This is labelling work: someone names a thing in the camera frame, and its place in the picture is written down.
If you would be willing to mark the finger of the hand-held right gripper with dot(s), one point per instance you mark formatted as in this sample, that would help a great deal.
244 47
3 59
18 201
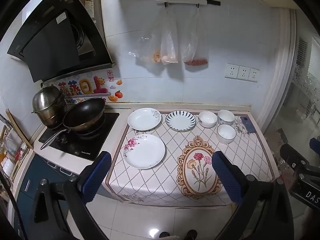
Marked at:
292 155
315 144

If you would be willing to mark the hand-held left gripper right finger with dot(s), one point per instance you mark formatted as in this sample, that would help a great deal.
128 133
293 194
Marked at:
226 177

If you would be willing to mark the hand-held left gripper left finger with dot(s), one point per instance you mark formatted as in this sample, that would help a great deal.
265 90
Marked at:
97 175

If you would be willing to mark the white bowl with blue rim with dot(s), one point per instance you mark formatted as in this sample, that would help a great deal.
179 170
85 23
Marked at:
226 133
207 118

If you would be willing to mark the white plate with pink flowers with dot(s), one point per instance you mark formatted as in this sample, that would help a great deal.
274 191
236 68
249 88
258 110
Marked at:
147 152

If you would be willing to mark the blue striped white plate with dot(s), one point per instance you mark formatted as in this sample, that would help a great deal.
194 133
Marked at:
180 121

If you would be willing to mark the glass sliding door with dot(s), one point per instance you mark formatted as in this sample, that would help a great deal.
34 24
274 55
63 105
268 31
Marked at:
292 100

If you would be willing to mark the floral diamond pattern tablecloth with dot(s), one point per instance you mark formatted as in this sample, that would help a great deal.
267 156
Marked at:
175 180

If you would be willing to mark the blue smartphone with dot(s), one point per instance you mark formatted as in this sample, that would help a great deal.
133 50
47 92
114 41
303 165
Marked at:
247 125

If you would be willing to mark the white bowl with heart print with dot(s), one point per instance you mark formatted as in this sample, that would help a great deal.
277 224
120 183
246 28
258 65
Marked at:
226 117

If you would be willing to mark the person's dark shoe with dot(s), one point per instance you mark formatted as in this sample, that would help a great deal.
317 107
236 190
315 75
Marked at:
164 235
191 235

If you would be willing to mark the blue kitchen cabinet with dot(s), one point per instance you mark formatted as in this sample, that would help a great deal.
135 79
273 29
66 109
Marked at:
27 180

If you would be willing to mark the white plate with grey flower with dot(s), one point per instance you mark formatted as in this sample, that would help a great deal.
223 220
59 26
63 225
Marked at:
142 118

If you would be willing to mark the wooden side shelf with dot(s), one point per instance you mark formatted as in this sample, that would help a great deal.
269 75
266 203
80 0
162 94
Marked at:
15 145

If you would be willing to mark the stainless steel steamer pot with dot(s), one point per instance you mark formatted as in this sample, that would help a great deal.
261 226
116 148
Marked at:
47 102

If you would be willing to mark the plastic bag with red food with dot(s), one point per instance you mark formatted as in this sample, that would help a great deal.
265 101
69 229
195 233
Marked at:
195 52

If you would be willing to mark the black range hood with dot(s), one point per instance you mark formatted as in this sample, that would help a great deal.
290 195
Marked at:
50 45

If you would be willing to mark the clear plastic bag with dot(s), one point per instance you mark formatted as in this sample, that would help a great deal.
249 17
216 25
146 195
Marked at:
170 47
147 45

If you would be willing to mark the white wall socket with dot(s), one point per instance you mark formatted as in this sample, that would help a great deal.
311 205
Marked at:
231 70
254 75
243 73

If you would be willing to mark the colourful wall sticker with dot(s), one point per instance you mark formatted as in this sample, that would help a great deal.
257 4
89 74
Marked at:
85 85

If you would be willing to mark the white wall hook rail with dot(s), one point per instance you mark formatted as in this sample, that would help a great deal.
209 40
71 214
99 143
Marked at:
185 1

